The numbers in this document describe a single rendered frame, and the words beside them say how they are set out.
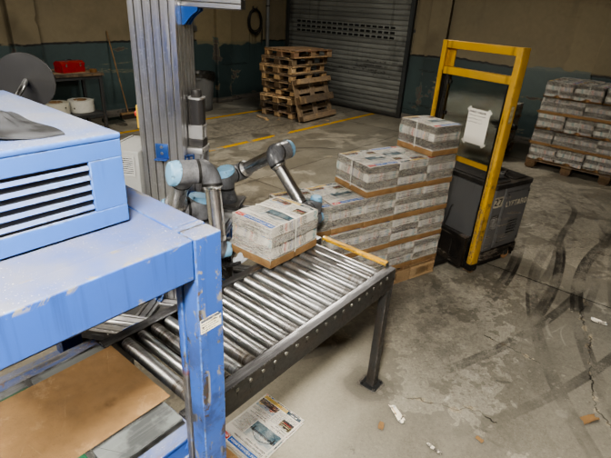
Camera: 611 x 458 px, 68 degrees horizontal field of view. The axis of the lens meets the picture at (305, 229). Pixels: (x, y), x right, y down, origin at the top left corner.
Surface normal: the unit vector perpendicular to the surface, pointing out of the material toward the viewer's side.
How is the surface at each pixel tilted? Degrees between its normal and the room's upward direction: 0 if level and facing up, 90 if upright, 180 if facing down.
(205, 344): 90
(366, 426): 0
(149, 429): 0
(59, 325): 90
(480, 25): 90
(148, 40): 90
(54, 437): 0
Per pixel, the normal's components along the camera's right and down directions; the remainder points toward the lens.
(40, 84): 0.26, 0.43
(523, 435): 0.06, -0.90
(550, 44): -0.64, 0.30
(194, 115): -0.13, 0.42
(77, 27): 0.77, 0.32
